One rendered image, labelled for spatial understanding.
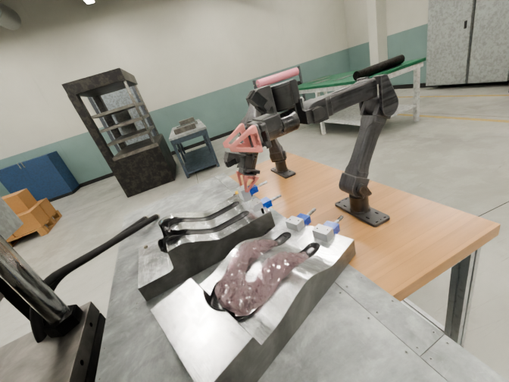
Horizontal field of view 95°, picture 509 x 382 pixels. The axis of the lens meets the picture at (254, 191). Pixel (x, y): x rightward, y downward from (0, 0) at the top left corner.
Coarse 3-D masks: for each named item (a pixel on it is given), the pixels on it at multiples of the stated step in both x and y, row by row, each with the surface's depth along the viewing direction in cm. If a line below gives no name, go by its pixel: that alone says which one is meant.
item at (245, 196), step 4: (260, 184) 101; (236, 188) 99; (240, 188) 98; (244, 188) 97; (252, 188) 98; (256, 188) 98; (240, 192) 96; (244, 192) 96; (248, 192) 97; (252, 192) 98; (256, 192) 99; (240, 196) 100; (244, 196) 97; (248, 196) 98; (244, 200) 97
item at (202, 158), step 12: (192, 120) 549; (180, 132) 439; (192, 132) 421; (204, 132) 427; (180, 144) 596; (180, 156) 435; (192, 156) 553; (204, 156) 521; (216, 156) 450; (192, 168) 459
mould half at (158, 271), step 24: (168, 216) 96; (192, 216) 96; (264, 216) 85; (192, 240) 76; (216, 240) 80; (240, 240) 84; (144, 264) 84; (168, 264) 80; (192, 264) 78; (144, 288) 74; (168, 288) 77
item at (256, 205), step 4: (276, 196) 93; (280, 196) 93; (252, 200) 91; (256, 200) 90; (260, 200) 92; (264, 200) 91; (268, 200) 90; (272, 200) 92; (252, 204) 88; (256, 204) 87; (260, 204) 88; (264, 204) 89; (268, 204) 90; (252, 208) 90; (256, 208) 88; (260, 208) 89
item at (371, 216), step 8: (344, 200) 93; (352, 200) 82; (360, 200) 80; (368, 200) 81; (344, 208) 88; (352, 208) 84; (360, 208) 81; (368, 208) 82; (360, 216) 82; (368, 216) 80; (376, 216) 79; (384, 216) 78; (376, 224) 76
